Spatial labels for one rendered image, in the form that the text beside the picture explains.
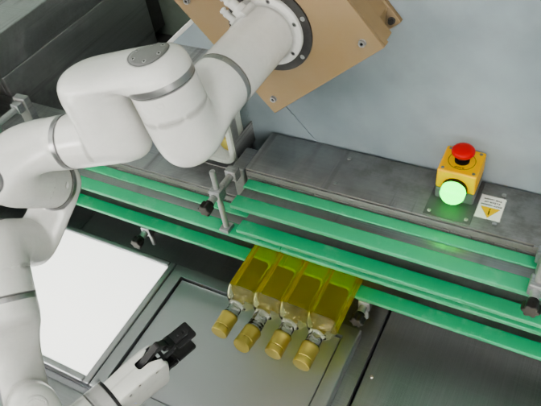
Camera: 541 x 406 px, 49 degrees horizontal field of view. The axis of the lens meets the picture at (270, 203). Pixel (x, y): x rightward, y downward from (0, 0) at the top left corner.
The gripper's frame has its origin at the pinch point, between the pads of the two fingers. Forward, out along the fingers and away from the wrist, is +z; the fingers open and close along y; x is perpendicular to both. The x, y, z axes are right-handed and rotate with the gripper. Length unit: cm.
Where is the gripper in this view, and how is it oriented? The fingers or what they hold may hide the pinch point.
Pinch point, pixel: (183, 341)
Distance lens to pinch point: 110.3
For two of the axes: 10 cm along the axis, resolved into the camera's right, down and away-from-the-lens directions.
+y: 1.0, -5.9, -8.0
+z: 7.0, -5.3, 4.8
